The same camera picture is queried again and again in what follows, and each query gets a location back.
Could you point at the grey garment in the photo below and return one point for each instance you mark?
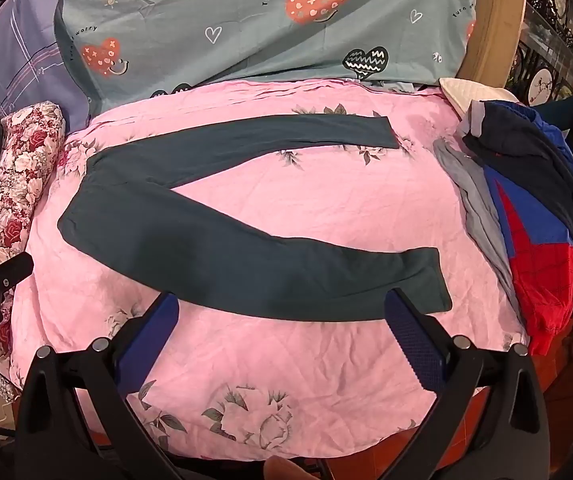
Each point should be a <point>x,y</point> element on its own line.
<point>476,200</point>

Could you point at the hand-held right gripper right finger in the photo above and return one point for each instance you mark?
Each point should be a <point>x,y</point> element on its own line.
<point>411,330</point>

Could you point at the red and blue garment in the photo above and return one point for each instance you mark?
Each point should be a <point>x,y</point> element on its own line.
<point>541,280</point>

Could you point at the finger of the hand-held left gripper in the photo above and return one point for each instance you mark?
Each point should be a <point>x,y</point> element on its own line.
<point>11,270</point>

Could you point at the wooden headboard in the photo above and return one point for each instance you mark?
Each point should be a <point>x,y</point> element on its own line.
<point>503,10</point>

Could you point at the person's right hand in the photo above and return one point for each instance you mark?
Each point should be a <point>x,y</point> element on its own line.
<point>289,470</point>

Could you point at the purple plaid pillow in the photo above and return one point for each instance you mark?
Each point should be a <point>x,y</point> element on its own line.
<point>6,60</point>

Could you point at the dark green pants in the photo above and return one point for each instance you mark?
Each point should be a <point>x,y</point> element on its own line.
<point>131,200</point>

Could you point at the pink floral bedsheet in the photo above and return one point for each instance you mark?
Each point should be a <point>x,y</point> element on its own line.
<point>316,200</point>

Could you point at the shelf with decorative plates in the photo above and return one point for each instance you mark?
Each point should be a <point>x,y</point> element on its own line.
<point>556,10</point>

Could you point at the white quilted cushion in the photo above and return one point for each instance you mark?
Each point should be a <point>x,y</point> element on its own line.
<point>466,91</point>

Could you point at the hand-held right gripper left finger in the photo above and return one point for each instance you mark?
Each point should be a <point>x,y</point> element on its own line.
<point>151,330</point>

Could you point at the red floral quilt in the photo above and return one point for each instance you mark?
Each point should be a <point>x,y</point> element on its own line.
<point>21,170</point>

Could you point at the teal heart-print quilt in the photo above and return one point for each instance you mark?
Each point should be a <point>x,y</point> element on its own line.
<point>266,35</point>

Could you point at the pile of folded clothes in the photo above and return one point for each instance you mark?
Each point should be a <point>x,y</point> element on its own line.
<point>511,130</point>

